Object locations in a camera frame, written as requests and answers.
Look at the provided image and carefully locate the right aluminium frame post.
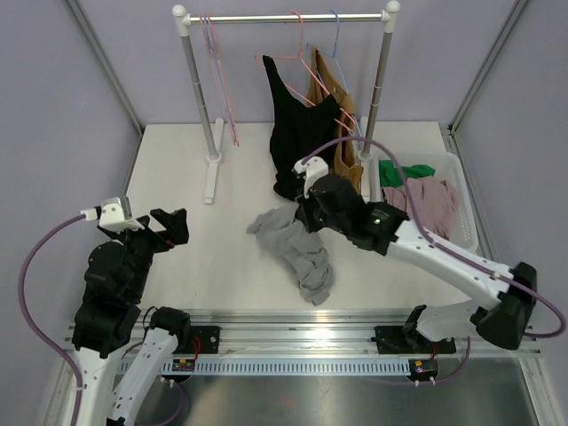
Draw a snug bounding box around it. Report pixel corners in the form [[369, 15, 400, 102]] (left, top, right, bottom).
[[448, 0, 531, 136]]

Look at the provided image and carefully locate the pink hanger with black top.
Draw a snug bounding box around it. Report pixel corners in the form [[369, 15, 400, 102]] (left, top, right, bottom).
[[254, 10, 356, 136]]

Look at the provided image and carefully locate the aluminium mounting rail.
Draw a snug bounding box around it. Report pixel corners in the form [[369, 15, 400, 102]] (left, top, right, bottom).
[[59, 310, 543, 359]]

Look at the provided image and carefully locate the green tank top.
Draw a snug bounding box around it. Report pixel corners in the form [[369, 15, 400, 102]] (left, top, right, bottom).
[[378, 160, 436, 188]]

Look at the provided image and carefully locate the white plastic basket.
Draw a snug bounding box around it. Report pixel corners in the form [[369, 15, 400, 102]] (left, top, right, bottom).
[[361, 149, 478, 253]]

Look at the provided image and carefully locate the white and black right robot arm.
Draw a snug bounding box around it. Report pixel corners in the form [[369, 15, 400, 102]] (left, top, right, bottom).
[[296, 174, 537, 351]]

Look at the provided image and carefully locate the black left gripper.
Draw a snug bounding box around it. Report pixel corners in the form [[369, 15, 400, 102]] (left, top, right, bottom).
[[108, 207, 188, 299]]

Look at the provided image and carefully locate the black tank top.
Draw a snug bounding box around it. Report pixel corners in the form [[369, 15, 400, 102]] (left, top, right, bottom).
[[263, 55, 340, 201]]

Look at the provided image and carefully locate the white slotted cable duct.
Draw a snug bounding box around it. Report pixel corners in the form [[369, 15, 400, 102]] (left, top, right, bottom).
[[161, 359, 410, 376]]

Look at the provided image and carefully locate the mauve pink tank top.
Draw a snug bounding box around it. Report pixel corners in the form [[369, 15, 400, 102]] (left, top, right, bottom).
[[382, 177, 460, 240]]

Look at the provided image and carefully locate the grey tank top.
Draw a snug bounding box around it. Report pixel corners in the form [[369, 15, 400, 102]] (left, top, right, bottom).
[[246, 203, 335, 306]]

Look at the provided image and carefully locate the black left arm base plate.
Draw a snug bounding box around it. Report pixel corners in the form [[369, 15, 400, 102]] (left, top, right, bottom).
[[174, 326, 221, 355]]

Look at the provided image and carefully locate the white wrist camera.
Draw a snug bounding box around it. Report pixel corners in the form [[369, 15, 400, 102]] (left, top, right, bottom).
[[293, 156, 329, 199], [80, 197, 144, 233]]

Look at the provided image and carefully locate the aluminium frame post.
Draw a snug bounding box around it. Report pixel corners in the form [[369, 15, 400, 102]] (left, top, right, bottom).
[[62, 0, 145, 136], [448, 0, 531, 136]]

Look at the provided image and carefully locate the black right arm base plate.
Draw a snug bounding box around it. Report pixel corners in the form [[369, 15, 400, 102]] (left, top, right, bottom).
[[371, 326, 456, 355]]

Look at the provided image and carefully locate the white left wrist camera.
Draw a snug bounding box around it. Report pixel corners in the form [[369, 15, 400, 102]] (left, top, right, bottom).
[[80, 197, 144, 233]]

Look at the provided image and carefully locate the white and metal clothes rack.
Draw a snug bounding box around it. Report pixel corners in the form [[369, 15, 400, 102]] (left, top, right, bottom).
[[171, 1, 400, 205]]

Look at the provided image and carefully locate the left aluminium frame post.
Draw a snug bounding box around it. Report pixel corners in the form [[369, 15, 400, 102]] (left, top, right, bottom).
[[62, 0, 145, 136]]

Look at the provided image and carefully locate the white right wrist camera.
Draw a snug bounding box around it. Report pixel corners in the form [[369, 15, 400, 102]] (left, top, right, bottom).
[[293, 156, 329, 199]]

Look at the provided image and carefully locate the pink hanger with grey top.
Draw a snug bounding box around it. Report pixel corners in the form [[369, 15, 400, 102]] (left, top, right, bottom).
[[199, 13, 239, 146]]

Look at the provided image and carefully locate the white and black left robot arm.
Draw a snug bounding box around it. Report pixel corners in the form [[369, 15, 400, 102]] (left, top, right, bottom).
[[71, 198, 192, 425]]

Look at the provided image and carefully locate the blue hanger with brown top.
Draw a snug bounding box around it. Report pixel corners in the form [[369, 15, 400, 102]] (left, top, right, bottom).
[[306, 10, 361, 136]]

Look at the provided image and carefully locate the pink wire hanger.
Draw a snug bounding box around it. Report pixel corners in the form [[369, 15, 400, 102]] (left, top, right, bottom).
[[204, 12, 243, 147]]

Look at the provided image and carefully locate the brown tank top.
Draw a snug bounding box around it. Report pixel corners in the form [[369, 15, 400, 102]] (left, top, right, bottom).
[[307, 46, 363, 193]]

